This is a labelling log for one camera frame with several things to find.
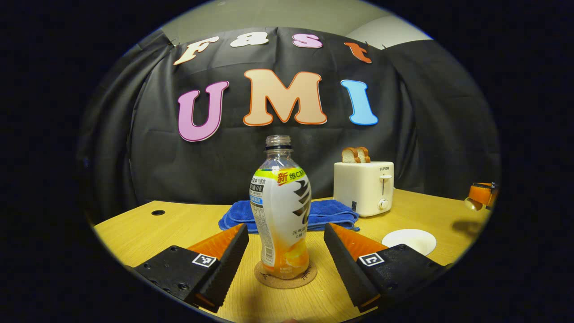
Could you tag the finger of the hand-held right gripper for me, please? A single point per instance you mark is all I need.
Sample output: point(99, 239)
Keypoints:
point(484, 194)

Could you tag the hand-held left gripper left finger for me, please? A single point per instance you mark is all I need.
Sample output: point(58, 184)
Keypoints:
point(228, 264)

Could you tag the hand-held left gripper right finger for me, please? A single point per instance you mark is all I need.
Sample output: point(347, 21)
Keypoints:
point(344, 269)

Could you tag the round cork coaster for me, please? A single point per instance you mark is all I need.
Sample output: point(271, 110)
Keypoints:
point(287, 282)

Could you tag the clear water bottle white label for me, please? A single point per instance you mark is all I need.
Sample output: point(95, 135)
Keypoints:
point(280, 215)

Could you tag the cream ceramic teacup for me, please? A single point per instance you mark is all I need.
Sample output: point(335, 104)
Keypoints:
point(415, 240)

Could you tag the blue folded towel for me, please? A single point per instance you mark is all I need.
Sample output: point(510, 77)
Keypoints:
point(332, 213)

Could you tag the white toaster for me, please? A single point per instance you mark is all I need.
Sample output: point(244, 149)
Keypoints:
point(361, 188)

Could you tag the black backdrop cloth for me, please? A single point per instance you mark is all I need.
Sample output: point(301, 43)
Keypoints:
point(170, 170)

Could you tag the toast bread slice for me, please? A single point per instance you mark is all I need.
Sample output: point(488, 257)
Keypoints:
point(349, 155)
point(364, 154)

